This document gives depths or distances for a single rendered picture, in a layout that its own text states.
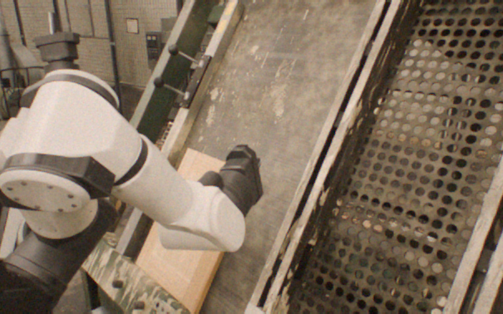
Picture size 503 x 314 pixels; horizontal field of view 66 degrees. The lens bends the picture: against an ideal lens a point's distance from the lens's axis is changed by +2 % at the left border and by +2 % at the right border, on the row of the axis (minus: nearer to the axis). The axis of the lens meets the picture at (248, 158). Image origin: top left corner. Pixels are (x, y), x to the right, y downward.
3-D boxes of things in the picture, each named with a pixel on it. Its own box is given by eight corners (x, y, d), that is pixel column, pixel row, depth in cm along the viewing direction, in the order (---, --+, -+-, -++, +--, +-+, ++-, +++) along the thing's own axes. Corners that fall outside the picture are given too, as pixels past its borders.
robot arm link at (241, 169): (273, 201, 76) (255, 235, 66) (229, 201, 80) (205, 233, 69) (263, 142, 72) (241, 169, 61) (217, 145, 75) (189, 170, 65)
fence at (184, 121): (125, 251, 132) (115, 249, 129) (235, 7, 139) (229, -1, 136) (132, 257, 128) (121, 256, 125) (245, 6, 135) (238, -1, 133)
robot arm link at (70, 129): (198, 165, 52) (106, 64, 37) (188, 237, 46) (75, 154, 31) (132, 176, 55) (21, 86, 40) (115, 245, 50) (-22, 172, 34)
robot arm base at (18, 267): (79, 309, 57) (13, 268, 51) (43, 297, 65) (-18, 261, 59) (138, 224, 65) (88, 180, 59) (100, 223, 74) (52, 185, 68)
